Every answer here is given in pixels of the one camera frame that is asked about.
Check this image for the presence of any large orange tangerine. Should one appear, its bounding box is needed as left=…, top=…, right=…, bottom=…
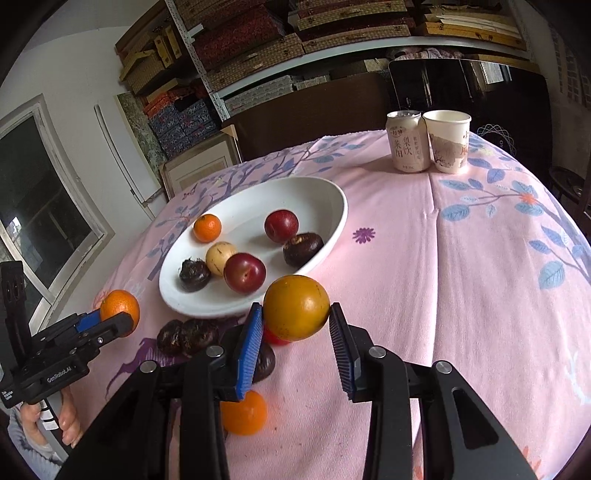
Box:
left=99, top=290, right=140, bottom=335

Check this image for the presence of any small red tomato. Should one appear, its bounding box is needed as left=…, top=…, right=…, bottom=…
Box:
left=263, top=326, right=290, bottom=346

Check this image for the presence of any dark chestnut plate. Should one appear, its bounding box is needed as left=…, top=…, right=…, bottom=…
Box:
left=178, top=258, right=212, bottom=292

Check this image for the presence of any yellow-orange round fruit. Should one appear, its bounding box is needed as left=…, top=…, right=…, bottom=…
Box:
left=263, top=275, right=331, bottom=342

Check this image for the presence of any dark red plum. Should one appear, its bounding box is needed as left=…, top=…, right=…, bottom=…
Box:
left=223, top=252, right=266, bottom=295
left=263, top=209, right=300, bottom=244

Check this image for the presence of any pale yellow round fruit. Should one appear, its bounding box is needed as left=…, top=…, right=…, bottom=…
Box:
left=205, top=241, right=238, bottom=277

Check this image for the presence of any small orange kumquat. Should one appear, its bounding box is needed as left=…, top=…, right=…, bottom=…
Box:
left=192, top=214, right=222, bottom=243

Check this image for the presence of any person's hand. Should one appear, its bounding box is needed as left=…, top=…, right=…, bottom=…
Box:
left=20, top=387, right=83, bottom=448

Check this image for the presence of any dark brown water chestnut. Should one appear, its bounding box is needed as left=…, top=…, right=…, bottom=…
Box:
left=181, top=319, right=219, bottom=358

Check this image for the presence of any framed picture leaning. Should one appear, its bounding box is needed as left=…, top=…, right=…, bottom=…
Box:
left=159, top=124, right=242, bottom=200

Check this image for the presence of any pink floral tablecloth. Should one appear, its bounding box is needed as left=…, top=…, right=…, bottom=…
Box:
left=72, top=131, right=590, bottom=479

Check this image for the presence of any white oval plate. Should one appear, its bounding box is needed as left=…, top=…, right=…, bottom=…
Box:
left=158, top=176, right=349, bottom=319

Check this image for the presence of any beige drink can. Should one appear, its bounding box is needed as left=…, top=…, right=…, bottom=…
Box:
left=386, top=110, right=431, bottom=173

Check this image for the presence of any white metal shelf rack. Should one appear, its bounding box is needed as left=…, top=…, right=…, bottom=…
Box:
left=165, top=0, right=533, bottom=121

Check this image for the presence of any dark wooden cabinet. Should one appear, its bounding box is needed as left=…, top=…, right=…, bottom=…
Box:
left=223, top=72, right=394, bottom=161

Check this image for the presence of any white paper cup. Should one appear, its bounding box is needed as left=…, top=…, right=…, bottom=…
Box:
left=423, top=110, right=472, bottom=174

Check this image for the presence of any black glass cabinet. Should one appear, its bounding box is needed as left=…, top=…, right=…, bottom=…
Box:
left=389, top=59, right=553, bottom=182

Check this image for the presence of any window with white frame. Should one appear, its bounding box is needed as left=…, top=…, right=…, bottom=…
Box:
left=1, top=95, right=114, bottom=332

